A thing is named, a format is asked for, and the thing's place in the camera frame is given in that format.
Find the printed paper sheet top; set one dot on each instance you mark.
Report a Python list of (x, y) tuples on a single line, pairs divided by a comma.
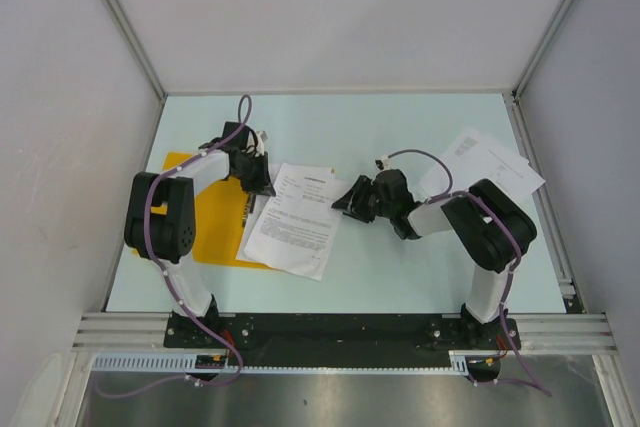
[(259, 243)]

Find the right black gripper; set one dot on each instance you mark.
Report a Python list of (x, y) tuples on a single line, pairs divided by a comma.
[(360, 189)]

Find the right aluminium corner post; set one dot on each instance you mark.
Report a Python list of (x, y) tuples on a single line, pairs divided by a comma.
[(551, 31)]

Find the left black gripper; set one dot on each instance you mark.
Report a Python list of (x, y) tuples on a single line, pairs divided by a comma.
[(262, 185)]

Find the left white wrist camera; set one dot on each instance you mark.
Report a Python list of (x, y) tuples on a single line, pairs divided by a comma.
[(257, 142)]

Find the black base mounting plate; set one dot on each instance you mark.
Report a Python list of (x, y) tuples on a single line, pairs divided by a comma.
[(351, 341)]

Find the aluminium frame rail front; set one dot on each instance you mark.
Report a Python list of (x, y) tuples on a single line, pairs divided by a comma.
[(540, 334)]

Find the left aluminium corner post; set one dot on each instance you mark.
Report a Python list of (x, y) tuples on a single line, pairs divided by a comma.
[(125, 27)]

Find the orange plastic folder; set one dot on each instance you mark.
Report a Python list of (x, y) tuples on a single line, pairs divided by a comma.
[(216, 244)]

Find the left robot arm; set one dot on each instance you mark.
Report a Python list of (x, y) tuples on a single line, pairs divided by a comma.
[(216, 182)]

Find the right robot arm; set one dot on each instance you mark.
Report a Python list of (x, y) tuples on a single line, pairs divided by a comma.
[(494, 231)]

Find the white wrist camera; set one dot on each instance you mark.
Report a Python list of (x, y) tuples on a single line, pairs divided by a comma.
[(257, 142), (383, 163)]

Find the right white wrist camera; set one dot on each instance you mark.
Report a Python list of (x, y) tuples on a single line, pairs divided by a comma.
[(383, 163)]

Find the aluminium corner post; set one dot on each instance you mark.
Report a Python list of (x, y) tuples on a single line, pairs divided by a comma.
[(551, 31), (125, 27)]

